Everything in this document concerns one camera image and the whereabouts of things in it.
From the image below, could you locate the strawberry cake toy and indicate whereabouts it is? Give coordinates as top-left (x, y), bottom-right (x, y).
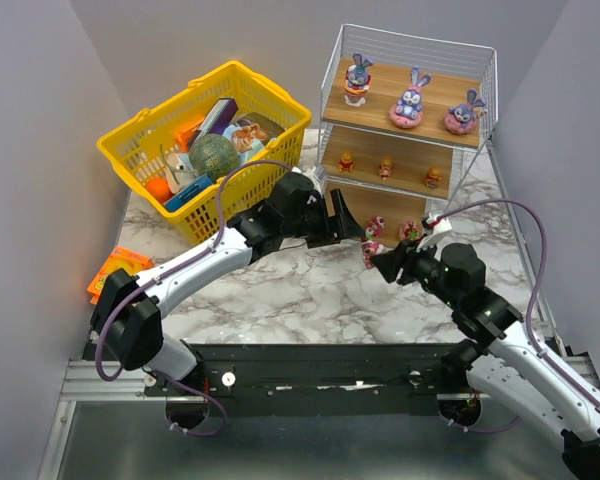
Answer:
top-left (361, 239), bottom-right (386, 269)

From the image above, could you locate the pink strawberry donut toy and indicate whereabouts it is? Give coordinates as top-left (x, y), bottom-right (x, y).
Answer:
top-left (399, 220), bottom-right (421, 241)

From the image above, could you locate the orange bear toy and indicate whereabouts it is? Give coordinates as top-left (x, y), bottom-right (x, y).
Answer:
top-left (378, 157), bottom-right (393, 180)
top-left (425, 166), bottom-right (442, 189)
top-left (338, 151), bottom-right (354, 173)

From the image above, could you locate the white wire wooden shelf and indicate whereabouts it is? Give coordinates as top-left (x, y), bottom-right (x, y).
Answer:
top-left (314, 23), bottom-right (499, 246)

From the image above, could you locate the small purple bunny toy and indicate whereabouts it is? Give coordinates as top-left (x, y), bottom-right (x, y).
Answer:
top-left (343, 52), bottom-right (374, 107)

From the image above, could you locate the purple bunny donut toy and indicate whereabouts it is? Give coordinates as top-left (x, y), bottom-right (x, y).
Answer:
top-left (443, 88), bottom-right (487, 135)

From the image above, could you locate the red white clown toy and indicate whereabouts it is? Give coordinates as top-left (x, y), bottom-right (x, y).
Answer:
top-left (365, 215), bottom-right (385, 239)

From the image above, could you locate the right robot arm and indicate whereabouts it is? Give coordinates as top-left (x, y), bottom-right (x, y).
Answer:
top-left (371, 242), bottom-right (600, 479)

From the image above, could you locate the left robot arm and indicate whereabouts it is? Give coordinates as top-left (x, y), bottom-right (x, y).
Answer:
top-left (91, 172), bottom-right (364, 381)

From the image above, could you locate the chips bag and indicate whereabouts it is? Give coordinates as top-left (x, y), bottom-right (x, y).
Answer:
top-left (222, 112), bottom-right (285, 164)

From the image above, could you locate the blue box in basket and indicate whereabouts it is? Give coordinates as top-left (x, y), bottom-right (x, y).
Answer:
top-left (165, 174), bottom-right (213, 212)

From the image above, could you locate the green netted melon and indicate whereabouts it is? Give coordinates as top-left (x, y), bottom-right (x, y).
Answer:
top-left (188, 134), bottom-right (240, 183)

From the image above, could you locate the purple box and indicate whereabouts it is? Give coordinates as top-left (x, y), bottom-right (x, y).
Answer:
top-left (188, 97), bottom-right (238, 147)

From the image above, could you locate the white bag in basket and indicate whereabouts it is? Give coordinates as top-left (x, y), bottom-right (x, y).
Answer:
top-left (162, 152), bottom-right (197, 194)

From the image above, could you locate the orange candy box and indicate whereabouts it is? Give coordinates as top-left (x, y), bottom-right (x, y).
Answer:
top-left (174, 116), bottom-right (204, 152)

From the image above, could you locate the orange ball in basket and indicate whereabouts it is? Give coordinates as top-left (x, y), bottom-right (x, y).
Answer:
top-left (145, 177), bottom-right (173, 204)

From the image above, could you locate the yellow plastic basket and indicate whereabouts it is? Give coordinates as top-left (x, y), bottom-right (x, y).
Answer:
top-left (97, 61), bottom-right (311, 246)

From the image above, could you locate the orange scrub daddy box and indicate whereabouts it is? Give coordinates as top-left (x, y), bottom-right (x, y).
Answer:
top-left (87, 246), bottom-right (154, 305)

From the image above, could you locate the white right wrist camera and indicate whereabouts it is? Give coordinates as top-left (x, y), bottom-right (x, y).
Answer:
top-left (416, 212), bottom-right (452, 252)

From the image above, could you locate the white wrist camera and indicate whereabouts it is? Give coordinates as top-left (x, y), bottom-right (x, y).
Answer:
top-left (291, 167), bottom-right (325, 193)
top-left (416, 212), bottom-right (452, 252)

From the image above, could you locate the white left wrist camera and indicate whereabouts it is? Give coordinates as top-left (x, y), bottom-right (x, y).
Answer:
top-left (291, 167), bottom-right (325, 193)

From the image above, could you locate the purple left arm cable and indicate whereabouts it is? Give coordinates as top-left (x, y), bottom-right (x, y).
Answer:
top-left (93, 159), bottom-right (301, 384)

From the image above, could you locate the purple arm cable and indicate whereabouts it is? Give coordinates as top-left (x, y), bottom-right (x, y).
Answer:
top-left (93, 159), bottom-right (301, 384)
top-left (422, 198), bottom-right (600, 426)

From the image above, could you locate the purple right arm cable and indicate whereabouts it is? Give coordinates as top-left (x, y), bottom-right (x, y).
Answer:
top-left (422, 198), bottom-right (600, 426)

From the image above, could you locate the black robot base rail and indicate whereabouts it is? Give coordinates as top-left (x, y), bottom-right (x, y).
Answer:
top-left (144, 340), bottom-right (487, 428)

